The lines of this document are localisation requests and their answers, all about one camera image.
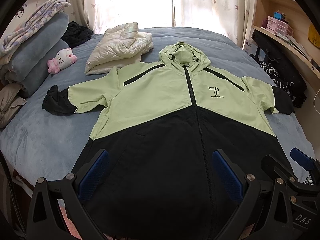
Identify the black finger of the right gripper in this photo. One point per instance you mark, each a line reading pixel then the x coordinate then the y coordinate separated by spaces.
pixel 309 164
pixel 280 177

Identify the beige crumpled cloth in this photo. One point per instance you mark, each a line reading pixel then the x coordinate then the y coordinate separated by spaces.
pixel 10 102

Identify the blue fleece bed blanket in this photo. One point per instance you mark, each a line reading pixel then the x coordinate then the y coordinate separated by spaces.
pixel 41 144

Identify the green and black hooded jacket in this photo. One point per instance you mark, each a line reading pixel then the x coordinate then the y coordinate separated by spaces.
pixel 161 123

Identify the white cardboard box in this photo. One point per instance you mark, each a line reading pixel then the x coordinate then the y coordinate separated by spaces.
pixel 252 48

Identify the lower blue grey pillow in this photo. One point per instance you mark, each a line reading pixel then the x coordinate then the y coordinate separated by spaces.
pixel 39 73

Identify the black clothing heap by window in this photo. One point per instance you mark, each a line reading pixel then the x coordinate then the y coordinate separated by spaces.
pixel 76 34

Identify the floral purple folded quilt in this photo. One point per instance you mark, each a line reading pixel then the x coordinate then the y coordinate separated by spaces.
pixel 33 24

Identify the pink storage drawer boxes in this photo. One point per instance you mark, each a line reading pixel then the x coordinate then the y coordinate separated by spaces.
pixel 278 26

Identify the white floral curtains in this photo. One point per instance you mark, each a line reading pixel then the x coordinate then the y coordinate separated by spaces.
pixel 231 18

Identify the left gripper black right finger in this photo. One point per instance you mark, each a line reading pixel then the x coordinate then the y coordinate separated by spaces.
pixel 247 191

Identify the pink white cat plush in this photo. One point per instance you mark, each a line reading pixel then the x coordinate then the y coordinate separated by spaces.
pixel 63 60

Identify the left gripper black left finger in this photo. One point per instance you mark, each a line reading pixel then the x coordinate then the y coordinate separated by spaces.
pixel 45 219

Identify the wooden wall shelf unit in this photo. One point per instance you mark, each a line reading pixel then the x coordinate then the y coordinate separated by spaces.
pixel 287 47

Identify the yellow cloth on shelf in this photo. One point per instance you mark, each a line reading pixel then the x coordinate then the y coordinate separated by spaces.
pixel 313 35

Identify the black white patterned garment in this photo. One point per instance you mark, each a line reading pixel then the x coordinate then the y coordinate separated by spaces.
pixel 290 83

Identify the blue box on drawers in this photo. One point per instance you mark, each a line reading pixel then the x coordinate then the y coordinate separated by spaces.
pixel 279 16

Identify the folded cream puffer jacket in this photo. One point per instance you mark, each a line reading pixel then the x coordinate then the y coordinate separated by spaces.
pixel 120 46

